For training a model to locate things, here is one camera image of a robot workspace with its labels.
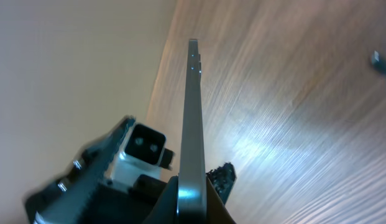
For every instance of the Samsung Galaxy smartphone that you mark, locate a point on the Samsung Galaxy smartphone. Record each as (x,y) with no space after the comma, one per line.
(192,199)

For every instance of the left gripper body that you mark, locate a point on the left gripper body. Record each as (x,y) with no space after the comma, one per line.
(111,203)

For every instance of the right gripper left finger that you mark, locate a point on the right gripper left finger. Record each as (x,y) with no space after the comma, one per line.
(165,210)

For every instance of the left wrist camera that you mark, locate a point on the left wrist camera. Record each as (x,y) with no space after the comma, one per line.
(142,155)

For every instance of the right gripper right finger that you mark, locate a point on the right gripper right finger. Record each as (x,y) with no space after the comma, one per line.
(219,182)

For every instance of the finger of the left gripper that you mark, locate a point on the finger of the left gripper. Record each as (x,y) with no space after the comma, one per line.
(81,182)

